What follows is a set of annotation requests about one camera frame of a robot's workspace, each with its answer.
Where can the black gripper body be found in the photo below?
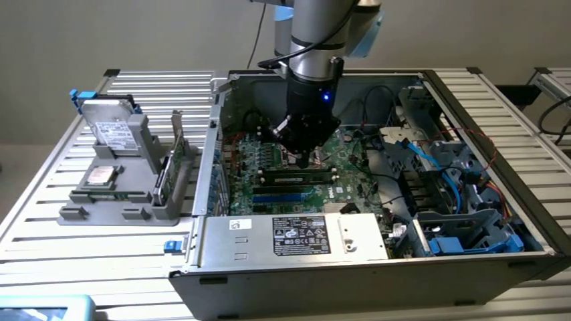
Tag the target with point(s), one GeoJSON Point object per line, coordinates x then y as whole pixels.
{"type": "Point", "coordinates": [307, 100]}

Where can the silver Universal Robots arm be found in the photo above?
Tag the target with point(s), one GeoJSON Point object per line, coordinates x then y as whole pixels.
{"type": "Point", "coordinates": [313, 33]}

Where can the black RAM stick with label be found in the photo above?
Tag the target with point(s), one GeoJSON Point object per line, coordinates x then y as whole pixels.
{"type": "Point", "coordinates": [297, 180]}

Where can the green RAM stick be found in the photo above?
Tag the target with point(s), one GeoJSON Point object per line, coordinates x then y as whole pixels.
{"type": "Point", "coordinates": [110, 195]}

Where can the black expansion slot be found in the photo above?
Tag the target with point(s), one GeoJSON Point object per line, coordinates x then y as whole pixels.
{"type": "Point", "coordinates": [281, 190]}

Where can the blue expansion slot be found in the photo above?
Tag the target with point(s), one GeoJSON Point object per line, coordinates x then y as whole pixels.
{"type": "Point", "coordinates": [279, 198]}

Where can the green motherboard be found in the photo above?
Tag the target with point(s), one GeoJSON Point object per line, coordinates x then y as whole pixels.
{"type": "Point", "coordinates": [350, 195]}

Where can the grey metal disk cage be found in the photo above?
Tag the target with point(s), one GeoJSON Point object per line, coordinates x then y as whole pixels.
{"type": "Point", "coordinates": [415, 110]}

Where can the silver power supply unit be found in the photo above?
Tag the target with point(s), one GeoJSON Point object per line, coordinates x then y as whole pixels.
{"type": "Point", "coordinates": [250, 244]}

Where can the small blue plastic clip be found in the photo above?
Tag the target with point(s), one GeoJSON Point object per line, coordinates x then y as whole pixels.
{"type": "Point", "coordinates": [173, 245]}

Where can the open grey PC case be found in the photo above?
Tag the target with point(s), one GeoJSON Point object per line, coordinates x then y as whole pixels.
{"type": "Point", "coordinates": [357, 291]}

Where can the blue disk bay latch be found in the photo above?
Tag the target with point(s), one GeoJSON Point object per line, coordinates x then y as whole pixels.
{"type": "Point", "coordinates": [446, 245]}

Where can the silver hard disk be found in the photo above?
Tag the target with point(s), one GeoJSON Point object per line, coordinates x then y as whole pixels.
{"type": "Point", "coordinates": [110, 125]}

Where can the silver CPU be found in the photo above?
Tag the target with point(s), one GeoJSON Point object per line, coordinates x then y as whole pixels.
{"type": "Point", "coordinates": [103, 174]}

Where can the grey parts rack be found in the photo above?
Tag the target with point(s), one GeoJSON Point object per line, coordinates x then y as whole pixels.
{"type": "Point", "coordinates": [107, 215]}

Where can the blue disk carrier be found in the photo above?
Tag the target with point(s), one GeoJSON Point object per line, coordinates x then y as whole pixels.
{"type": "Point", "coordinates": [87, 94]}

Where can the metal slat side table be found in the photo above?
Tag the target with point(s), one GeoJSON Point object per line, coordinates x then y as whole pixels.
{"type": "Point", "coordinates": [555, 78]}

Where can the teal framed device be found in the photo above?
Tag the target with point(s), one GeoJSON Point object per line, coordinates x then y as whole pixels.
{"type": "Point", "coordinates": [85, 306]}

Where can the graphics card with metal bracket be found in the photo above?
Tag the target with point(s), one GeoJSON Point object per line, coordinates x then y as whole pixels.
{"type": "Point", "coordinates": [171, 160]}

